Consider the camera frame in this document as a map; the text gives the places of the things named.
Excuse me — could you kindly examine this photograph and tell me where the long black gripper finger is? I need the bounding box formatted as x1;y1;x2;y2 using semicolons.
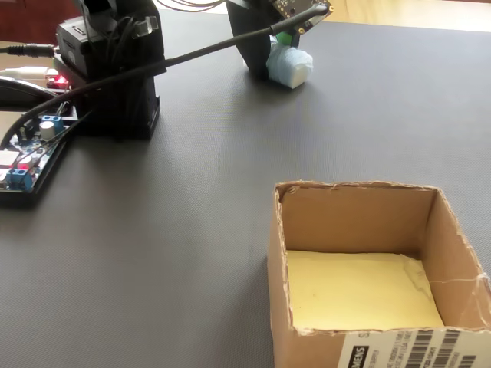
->
227;0;274;81

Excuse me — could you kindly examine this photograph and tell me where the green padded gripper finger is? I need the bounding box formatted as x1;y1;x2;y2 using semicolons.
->
275;31;303;49

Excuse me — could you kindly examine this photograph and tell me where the open cardboard box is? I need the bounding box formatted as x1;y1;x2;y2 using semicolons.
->
267;180;491;368

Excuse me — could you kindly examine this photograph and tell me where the circuit board with red LED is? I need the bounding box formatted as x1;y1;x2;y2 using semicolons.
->
44;72;74;94

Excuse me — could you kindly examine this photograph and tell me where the brown wooden furniture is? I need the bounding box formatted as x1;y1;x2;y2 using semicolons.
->
0;0;84;41

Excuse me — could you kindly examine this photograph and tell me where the gray rubber mat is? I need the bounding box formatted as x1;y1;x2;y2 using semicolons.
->
0;9;491;368

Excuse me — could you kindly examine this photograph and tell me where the yellow foam pad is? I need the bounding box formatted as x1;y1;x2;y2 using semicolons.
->
285;249;446;331

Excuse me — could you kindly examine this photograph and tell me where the blue controller circuit board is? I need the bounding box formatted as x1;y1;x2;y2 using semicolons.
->
0;110;77;208

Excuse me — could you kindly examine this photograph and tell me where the white barcode shipping label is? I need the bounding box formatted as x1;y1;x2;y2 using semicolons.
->
337;327;491;368

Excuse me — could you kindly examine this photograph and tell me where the black camera circuit board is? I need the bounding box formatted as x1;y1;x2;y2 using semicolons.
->
272;0;334;38

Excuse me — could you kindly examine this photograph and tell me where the black power plug cable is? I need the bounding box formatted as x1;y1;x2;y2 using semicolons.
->
0;42;58;58

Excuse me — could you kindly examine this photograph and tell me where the white USB cable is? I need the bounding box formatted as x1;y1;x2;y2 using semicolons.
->
0;65;54;77

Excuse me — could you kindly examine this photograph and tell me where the black USB cable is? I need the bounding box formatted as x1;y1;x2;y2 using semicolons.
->
0;75;58;112

